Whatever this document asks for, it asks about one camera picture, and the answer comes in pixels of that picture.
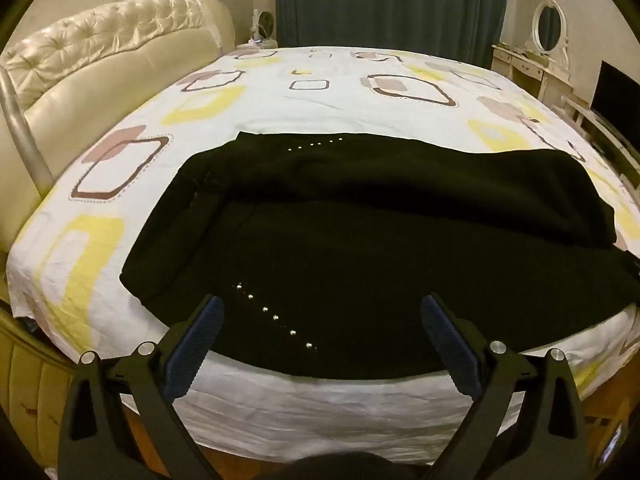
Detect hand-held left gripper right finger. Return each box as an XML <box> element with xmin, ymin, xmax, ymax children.
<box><xmin>420</xmin><ymin>294</ymin><xmax>587</xmax><ymax>480</ymax></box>

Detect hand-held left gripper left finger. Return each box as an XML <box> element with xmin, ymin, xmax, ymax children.
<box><xmin>57</xmin><ymin>294</ymin><xmax>226</xmax><ymax>480</ymax></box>

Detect black pants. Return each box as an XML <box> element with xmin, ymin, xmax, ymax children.
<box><xmin>120</xmin><ymin>131</ymin><xmax>640</xmax><ymax>379</ymax></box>

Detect smartphone with lit screen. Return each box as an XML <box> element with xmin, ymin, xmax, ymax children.
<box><xmin>597</xmin><ymin>424</ymin><xmax>624</xmax><ymax>467</ymax></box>

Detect white television stand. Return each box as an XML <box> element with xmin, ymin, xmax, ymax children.
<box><xmin>564</xmin><ymin>94</ymin><xmax>640</xmax><ymax>188</ymax></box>

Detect patterned white bed sheet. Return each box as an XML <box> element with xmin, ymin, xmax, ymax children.
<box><xmin>7</xmin><ymin>46</ymin><xmax>640</xmax><ymax>466</ymax></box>

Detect grey metal pole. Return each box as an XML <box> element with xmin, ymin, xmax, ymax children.
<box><xmin>0</xmin><ymin>67</ymin><xmax>55</xmax><ymax>187</ymax></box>

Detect cream dressing table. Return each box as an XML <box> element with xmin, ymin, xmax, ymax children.
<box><xmin>491</xmin><ymin>43</ymin><xmax>574</xmax><ymax>107</ymax></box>

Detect black flat television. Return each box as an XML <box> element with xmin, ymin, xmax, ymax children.
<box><xmin>591</xmin><ymin>60</ymin><xmax>640</xmax><ymax>135</ymax></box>

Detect small white desk fan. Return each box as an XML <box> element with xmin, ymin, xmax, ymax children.
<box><xmin>249</xmin><ymin>9</ymin><xmax>279</xmax><ymax>49</ymax></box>

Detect white oval vanity mirror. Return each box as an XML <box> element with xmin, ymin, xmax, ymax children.
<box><xmin>531</xmin><ymin>0</ymin><xmax>572</xmax><ymax>68</ymax></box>

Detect dark teal curtain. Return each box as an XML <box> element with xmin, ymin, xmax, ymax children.
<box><xmin>274</xmin><ymin>0</ymin><xmax>513</xmax><ymax>68</ymax></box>

